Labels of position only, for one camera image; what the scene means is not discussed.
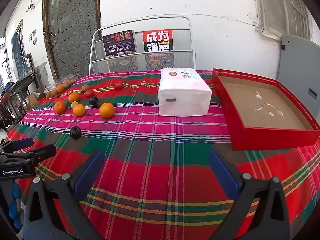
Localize white framed window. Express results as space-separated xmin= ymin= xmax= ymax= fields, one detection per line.
xmin=255 ymin=0 xmax=313 ymax=40

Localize grey cabinet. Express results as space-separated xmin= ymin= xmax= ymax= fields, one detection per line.
xmin=276 ymin=34 xmax=320 ymax=125

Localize blue curtained window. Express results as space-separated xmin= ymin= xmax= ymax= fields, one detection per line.
xmin=11 ymin=20 xmax=27 ymax=68

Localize clear plastic container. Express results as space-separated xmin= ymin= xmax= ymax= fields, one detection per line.
xmin=44 ymin=74 xmax=75 ymax=98

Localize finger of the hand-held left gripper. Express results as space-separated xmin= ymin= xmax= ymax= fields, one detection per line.
xmin=0 ymin=144 xmax=57 ymax=167
xmin=0 ymin=137 xmax=34 ymax=153

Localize red green plaid tablecloth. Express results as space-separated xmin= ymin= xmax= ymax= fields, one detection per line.
xmin=5 ymin=69 xmax=320 ymax=240

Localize large orange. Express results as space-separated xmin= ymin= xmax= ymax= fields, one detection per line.
xmin=99 ymin=102 xmax=116 ymax=119

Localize studded grey metal door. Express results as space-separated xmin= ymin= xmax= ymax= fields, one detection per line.
xmin=42 ymin=0 xmax=102 ymax=80

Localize pile of brown longans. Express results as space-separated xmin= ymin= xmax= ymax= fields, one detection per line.
xmin=46 ymin=79 xmax=75 ymax=98

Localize person's left hand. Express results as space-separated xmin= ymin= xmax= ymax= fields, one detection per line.
xmin=9 ymin=182 xmax=25 ymax=230

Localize dark cookbook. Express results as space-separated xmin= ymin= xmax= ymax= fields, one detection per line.
xmin=102 ymin=29 xmax=139 ymax=72

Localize white metal mesh rack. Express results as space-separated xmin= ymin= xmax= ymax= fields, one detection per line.
xmin=89 ymin=17 xmax=196 ymax=75

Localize white pink tissue pack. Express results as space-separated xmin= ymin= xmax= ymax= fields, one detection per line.
xmin=157 ymin=67 xmax=212 ymax=117

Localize red cardboard box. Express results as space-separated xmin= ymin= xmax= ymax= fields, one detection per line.
xmin=212 ymin=68 xmax=320 ymax=151

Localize wall notice papers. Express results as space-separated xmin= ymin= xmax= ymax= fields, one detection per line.
xmin=29 ymin=29 xmax=38 ymax=47

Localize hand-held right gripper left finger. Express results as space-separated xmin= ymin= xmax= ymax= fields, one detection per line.
xmin=24 ymin=149 xmax=105 ymax=240

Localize red black book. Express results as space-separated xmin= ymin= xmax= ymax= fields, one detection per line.
xmin=143 ymin=29 xmax=175 ymax=70

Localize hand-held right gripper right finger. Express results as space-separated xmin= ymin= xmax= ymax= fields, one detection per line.
xmin=209 ymin=149 xmax=292 ymax=240

